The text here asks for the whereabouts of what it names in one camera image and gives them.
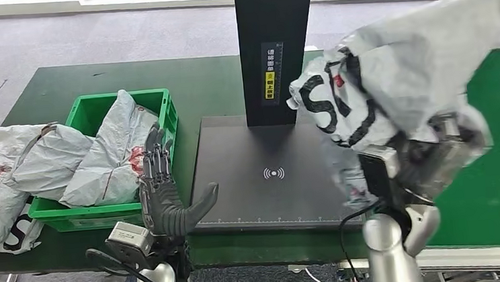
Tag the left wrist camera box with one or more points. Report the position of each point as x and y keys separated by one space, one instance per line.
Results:
x=128 y=238

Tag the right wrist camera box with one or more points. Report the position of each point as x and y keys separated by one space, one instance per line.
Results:
x=375 y=174

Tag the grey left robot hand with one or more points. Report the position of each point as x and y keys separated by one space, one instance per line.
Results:
x=166 y=209

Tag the black scanner base plate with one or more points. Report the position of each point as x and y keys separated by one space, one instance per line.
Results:
x=245 y=194

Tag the green plastic crate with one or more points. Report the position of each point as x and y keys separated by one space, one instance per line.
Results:
x=86 y=108

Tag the black scanner column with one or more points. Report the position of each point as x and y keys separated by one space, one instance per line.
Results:
x=258 y=23

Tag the dark green table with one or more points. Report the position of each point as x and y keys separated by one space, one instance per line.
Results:
x=201 y=86

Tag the black yellow column label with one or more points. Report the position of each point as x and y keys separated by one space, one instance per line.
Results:
x=270 y=86

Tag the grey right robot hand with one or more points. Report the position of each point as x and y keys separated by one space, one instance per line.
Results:
x=448 y=164

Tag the white parcel with black letters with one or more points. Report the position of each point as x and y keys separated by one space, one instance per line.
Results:
x=21 y=236
x=418 y=64

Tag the grey-white parcel bag red logo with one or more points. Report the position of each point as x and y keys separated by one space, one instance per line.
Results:
x=108 y=160

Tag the white parcel bag red print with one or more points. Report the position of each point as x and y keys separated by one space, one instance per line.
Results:
x=55 y=164

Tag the white power block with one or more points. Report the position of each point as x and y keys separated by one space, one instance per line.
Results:
x=296 y=269

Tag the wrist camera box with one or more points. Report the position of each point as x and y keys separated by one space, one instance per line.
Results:
x=375 y=174
x=128 y=238

